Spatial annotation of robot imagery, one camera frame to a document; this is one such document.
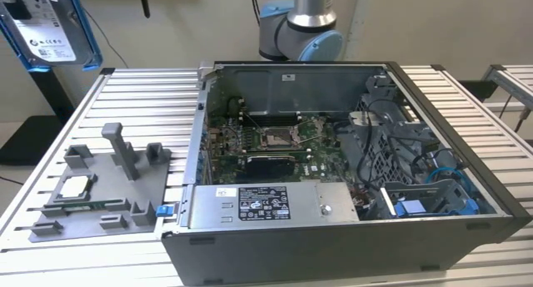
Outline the grey perforated drive cage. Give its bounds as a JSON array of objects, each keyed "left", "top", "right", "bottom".
[{"left": 336, "top": 92, "right": 444, "bottom": 188}]

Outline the hard disk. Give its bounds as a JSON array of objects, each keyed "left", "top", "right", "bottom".
[{"left": 0, "top": 0, "right": 105, "bottom": 74}]

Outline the open dark PC case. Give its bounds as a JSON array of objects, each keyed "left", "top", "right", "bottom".
[{"left": 161, "top": 60, "right": 533, "bottom": 287}]

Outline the grey parts rack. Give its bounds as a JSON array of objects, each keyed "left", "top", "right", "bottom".
[{"left": 26, "top": 122, "right": 174, "bottom": 244}]

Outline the black graphics card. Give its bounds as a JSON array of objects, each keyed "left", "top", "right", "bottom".
[{"left": 245, "top": 154, "right": 296, "bottom": 178}]

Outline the black square object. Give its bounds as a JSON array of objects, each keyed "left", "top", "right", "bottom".
[{"left": 457, "top": 79, "right": 500, "bottom": 103}]

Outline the black wire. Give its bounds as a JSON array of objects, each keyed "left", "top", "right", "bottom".
[{"left": 357, "top": 99, "right": 419, "bottom": 188}]

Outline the CPU socket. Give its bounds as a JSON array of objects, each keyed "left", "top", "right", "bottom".
[{"left": 260, "top": 125, "right": 305, "bottom": 150}]

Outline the silver CPU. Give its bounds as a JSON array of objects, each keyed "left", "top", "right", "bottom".
[{"left": 58, "top": 175, "right": 97, "bottom": 201}]

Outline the silver power supply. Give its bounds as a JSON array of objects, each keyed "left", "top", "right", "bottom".
[{"left": 189, "top": 182, "right": 362, "bottom": 231}]

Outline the slatted metal side table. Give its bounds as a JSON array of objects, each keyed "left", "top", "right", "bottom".
[{"left": 481, "top": 64, "right": 533, "bottom": 114}]

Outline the black RAM slot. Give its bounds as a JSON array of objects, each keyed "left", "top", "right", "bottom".
[{"left": 245, "top": 110, "right": 302, "bottom": 128}]

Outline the black stand with base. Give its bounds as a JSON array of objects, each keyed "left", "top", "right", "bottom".
[{"left": 0, "top": 67, "right": 79, "bottom": 167}]

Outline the blue wire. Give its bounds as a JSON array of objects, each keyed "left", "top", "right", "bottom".
[{"left": 425, "top": 147, "right": 471, "bottom": 188}]

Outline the thin locking lever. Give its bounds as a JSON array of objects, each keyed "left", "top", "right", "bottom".
[{"left": 245, "top": 112, "right": 269, "bottom": 130}]

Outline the metal socket cover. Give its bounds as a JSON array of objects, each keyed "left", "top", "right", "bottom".
[{"left": 293, "top": 116, "right": 332, "bottom": 144}]

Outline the grey disk bay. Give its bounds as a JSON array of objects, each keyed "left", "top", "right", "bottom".
[{"left": 376, "top": 178, "right": 481, "bottom": 220}]

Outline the green motherboard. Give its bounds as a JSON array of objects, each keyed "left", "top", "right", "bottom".
[{"left": 205, "top": 111, "right": 350, "bottom": 187}]

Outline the green RAM stick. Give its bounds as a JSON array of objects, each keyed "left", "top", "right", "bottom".
[{"left": 62, "top": 202, "right": 106, "bottom": 212}]

